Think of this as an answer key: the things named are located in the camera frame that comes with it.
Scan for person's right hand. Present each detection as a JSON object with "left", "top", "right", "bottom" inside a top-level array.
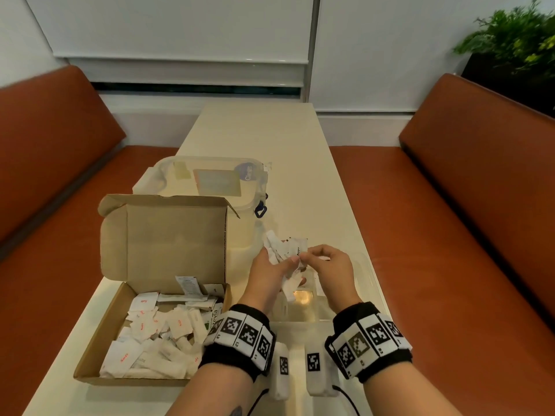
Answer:
[{"left": 299, "top": 244, "right": 363, "bottom": 315}]

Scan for pile of white sachets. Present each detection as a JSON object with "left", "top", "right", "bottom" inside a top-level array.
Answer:
[{"left": 99, "top": 276, "right": 226, "bottom": 380}]

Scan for clear lidded plastic container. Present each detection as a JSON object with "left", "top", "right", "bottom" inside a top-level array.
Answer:
[{"left": 132, "top": 155, "right": 273, "bottom": 256}]

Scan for black wristband with marker tiles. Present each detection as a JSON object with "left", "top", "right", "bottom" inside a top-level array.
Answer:
[
  {"left": 325, "top": 302, "right": 413, "bottom": 384},
  {"left": 198, "top": 303, "right": 277, "bottom": 382}
]

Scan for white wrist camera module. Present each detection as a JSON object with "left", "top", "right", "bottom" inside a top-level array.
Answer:
[
  {"left": 268, "top": 341, "right": 290, "bottom": 402},
  {"left": 305, "top": 340, "right": 341, "bottom": 397}
]

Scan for brown cardboard box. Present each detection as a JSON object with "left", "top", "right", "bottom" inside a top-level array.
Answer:
[{"left": 73, "top": 194, "right": 241, "bottom": 388}]

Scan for black cable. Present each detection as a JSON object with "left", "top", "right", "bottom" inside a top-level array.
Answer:
[
  {"left": 331, "top": 385, "right": 361, "bottom": 416},
  {"left": 247, "top": 387, "right": 269, "bottom": 416}
]

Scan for person's left hand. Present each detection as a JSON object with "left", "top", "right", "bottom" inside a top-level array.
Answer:
[{"left": 238, "top": 246, "right": 308, "bottom": 318}]

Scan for green leafy plant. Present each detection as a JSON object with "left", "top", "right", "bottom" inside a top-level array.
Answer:
[{"left": 453, "top": 0, "right": 555, "bottom": 76}]

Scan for black planter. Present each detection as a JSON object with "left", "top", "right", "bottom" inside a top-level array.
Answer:
[{"left": 461, "top": 51, "right": 555, "bottom": 117}]

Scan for white roller blind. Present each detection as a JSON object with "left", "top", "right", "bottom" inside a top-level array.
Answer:
[{"left": 24, "top": 0, "right": 315, "bottom": 88}]

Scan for clear compartment tray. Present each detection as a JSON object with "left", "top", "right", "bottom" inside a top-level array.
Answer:
[{"left": 267, "top": 251, "right": 382, "bottom": 325}]

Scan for grey window frame post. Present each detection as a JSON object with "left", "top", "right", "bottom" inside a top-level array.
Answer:
[{"left": 301, "top": 0, "right": 321, "bottom": 102}]

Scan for orange leather bench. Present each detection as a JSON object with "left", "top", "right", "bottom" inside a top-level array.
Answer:
[
  {"left": 0, "top": 65, "right": 181, "bottom": 416},
  {"left": 329, "top": 73, "right": 555, "bottom": 416}
]

